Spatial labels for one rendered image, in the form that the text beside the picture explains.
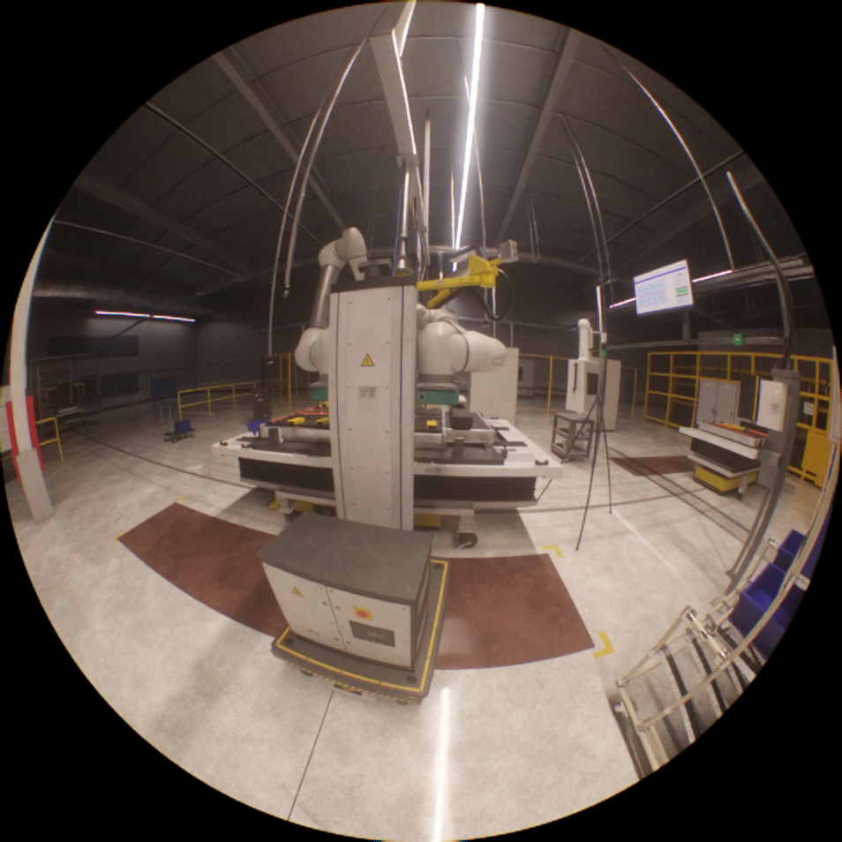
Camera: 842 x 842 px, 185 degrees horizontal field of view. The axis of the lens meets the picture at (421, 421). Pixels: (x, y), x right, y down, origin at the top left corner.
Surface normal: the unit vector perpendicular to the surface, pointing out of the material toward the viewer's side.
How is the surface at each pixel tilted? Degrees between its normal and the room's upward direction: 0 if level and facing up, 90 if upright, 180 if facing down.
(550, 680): 0
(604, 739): 0
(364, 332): 90
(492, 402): 90
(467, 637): 0
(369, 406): 90
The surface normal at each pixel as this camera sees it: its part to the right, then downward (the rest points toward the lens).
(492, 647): 0.02, -0.98
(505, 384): -0.07, 0.19
